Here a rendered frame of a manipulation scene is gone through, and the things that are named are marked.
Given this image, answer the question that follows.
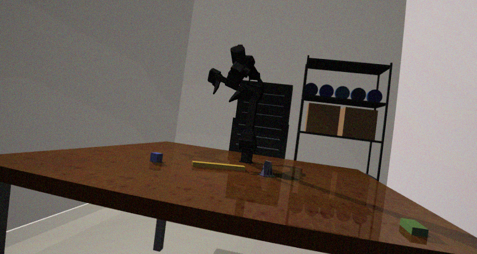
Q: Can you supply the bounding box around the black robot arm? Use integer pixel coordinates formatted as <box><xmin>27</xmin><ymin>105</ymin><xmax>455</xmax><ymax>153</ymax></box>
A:
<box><xmin>228</xmin><ymin>45</ymin><xmax>264</xmax><ymax>164</ymax></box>

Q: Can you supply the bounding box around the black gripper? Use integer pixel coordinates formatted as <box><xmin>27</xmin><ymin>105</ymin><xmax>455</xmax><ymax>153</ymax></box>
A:
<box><xmin>208</xmin><ymin>68</ymin><xmax>254</xmax><ymax>102</ymax></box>

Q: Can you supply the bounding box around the small blue cube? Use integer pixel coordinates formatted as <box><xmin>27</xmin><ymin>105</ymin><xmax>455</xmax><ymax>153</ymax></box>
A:
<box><xmin>150</xmin><ymin>153</ymin><xmax>163</xmax><ymax>162</ymax></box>

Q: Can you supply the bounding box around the green block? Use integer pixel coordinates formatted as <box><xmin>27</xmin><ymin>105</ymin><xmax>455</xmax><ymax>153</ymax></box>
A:
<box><xmin>400</xmin><ymin>218</ymin><xmax>429</xmax><ymax>237</ymax></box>

